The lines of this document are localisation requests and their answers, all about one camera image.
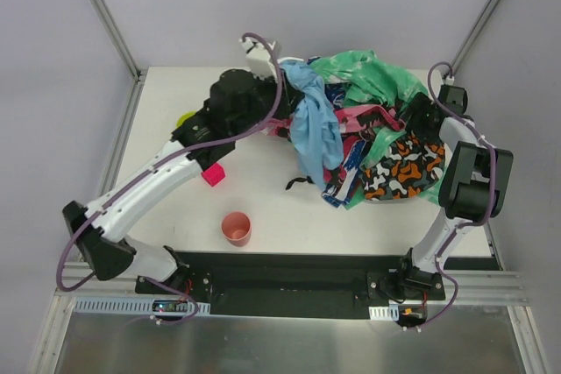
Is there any orange black camouflage cloth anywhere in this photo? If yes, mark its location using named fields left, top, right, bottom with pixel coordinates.
left=359, top=129, right=446, bottom=203

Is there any green tie-dye cloth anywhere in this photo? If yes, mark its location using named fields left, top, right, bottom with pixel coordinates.
left=309, top=50, right=428, bottom=208

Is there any light blue cloth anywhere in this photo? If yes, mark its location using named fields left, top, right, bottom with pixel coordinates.
left=280, top=60, right=344, bottom=190

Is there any pink cube block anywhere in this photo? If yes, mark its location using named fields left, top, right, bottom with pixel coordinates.
left=202, top=163, right=226, bottom=187

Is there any magenta camouflage cloth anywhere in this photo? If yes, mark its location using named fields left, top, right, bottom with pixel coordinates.
left=262, top=104, right=406, bottom=140

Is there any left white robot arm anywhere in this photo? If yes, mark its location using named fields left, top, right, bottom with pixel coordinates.
left=62, top=69, right=303, bottom=292

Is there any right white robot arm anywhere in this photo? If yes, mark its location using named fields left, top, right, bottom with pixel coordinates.
left=395, top=84, right=514, bottom=301

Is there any yellow-green plastic bowl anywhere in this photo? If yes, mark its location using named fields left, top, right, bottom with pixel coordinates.
left=176, top=111, right=195, bottom=128

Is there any pink plastic cup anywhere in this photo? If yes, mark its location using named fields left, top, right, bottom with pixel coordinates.
left=221, top=212, right=252, bottom=247

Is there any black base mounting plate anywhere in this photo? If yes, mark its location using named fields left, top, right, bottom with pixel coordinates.
left=133, top=247, right=446, bottom=321

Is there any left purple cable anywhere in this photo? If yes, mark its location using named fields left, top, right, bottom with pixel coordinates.
left=56, top=32, right=286, bottom=327

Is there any purple cable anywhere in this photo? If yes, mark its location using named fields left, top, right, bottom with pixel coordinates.
left=396, top=61, right=499, bottom=331
left=56, top=32, right=286, bottom=327

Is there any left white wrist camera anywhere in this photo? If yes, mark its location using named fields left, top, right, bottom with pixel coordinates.
left=239, top=37, right=281, bottom=80

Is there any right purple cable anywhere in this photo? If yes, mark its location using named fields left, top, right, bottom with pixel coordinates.
left=396, top=61, right=499, bottom=331

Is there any right aluminium frame post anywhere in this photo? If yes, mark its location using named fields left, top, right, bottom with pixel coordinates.
left=443, top=0, right=503, bottom=81

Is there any aluminium frame post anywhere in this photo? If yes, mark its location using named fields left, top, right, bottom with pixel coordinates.
left=89, top=0, right=143, bottom=81
left=443, top=0, right=503, bottom=81

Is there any right white cable duct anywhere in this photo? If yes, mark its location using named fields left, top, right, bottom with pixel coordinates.
left=368, top=304, right=426, bottom=321

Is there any white cable duct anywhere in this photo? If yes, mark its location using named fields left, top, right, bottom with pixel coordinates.
left=74, top=298, right=195, bottom=317
left=368, top=304, right=426, bottom=321

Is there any left aluminium frame post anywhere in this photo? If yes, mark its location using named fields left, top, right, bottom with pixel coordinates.
left=89, top=0, right=143, bottom=81

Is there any aluminium frame rail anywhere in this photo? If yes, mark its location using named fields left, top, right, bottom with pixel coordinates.
left=54, top=270, right=530, bottom=307

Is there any left white cable duct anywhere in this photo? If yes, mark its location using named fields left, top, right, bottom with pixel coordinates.
left=74, top=298, right=195, bottom=317

